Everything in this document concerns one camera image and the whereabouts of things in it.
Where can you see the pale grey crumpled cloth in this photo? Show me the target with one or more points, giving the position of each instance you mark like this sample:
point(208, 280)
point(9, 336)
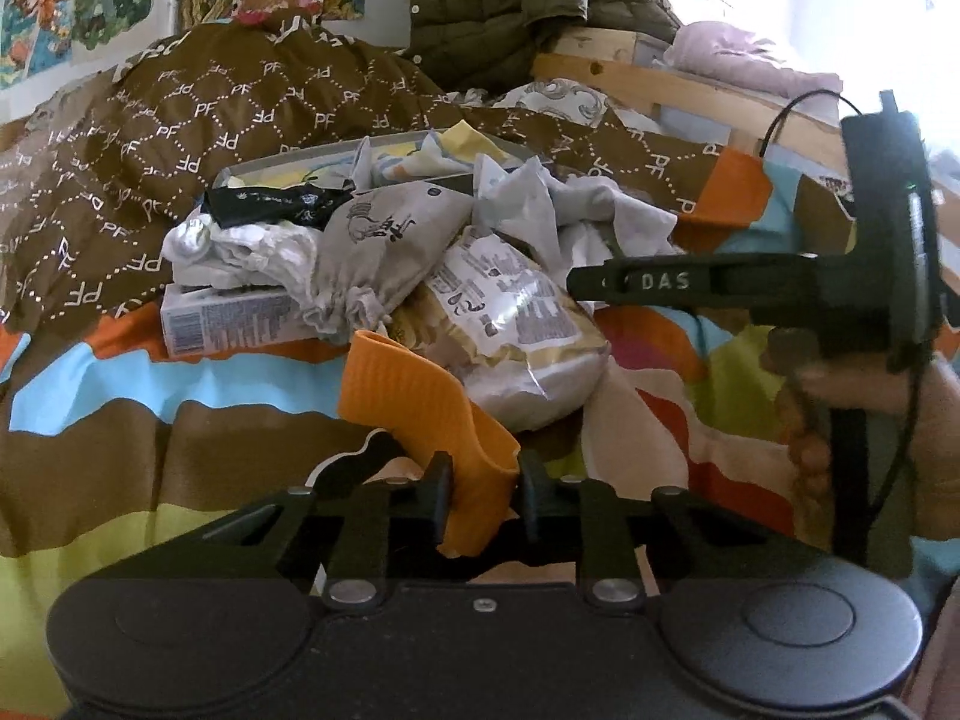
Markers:
point(570, 210)

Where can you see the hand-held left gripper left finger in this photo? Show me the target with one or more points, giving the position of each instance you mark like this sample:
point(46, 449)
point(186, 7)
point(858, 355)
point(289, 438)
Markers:
point(437, 495)

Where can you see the orange ribbed cloth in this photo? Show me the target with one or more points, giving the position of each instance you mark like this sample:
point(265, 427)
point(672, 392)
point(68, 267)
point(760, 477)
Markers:
point(405, 390)

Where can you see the grey box with painted inside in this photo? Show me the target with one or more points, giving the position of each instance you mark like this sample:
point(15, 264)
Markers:
point(262, 163)

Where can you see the white swirl-patterned sheet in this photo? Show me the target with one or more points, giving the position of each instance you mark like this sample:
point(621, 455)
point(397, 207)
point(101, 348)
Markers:
point(555, 94)

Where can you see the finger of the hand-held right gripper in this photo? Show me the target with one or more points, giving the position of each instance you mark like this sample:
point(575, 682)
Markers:
point(645, 281)

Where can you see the olive puffer jacket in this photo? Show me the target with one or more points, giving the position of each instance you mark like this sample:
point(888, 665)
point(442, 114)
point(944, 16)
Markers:
point(487, 7)

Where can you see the person's right hand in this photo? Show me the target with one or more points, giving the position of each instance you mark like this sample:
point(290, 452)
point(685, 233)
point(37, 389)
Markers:
point(806, 427)

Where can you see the white carton box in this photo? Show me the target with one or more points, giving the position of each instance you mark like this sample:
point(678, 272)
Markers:
point(225, 315)

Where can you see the white cloth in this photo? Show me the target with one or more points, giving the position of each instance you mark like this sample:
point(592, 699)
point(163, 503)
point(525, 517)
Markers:
point(240, 255)

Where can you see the pale pink cloth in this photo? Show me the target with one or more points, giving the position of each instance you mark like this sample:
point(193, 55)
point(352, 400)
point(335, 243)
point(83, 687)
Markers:
point(750, 52)

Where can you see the black patterned packet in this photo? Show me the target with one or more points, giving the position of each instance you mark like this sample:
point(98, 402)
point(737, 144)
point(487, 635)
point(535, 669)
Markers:
point(262, 204)

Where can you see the white and gold snack packet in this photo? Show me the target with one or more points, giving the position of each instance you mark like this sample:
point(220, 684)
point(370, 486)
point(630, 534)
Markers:
point(502, 315)

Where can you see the cartoon figures wall poster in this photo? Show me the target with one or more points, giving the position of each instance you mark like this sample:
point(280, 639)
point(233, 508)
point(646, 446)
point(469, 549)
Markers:
point(90, 7)

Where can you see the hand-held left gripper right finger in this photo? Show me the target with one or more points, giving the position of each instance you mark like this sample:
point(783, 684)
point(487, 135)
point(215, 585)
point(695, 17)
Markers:
point(534, 499)

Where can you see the pale yellow cloth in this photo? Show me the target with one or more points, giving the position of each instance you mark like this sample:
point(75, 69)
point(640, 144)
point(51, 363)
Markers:
point(461, 142)

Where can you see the brown printed blanket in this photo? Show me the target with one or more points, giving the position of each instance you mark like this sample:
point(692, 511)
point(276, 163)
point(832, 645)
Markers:
point(225, 105)

